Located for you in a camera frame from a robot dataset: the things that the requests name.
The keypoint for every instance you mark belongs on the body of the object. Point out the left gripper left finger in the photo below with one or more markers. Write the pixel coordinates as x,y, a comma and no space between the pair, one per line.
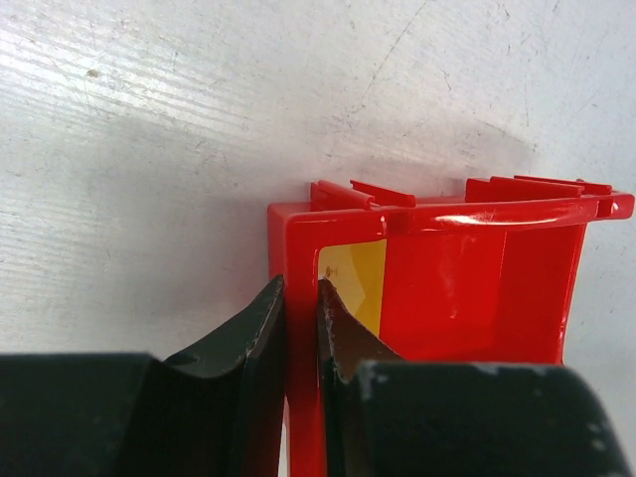
212,409

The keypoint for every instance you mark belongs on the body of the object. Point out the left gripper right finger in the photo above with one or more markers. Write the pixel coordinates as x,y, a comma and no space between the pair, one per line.
386,416

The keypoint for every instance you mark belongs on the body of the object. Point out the red plastic bin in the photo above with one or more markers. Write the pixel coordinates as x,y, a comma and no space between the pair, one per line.
487,276

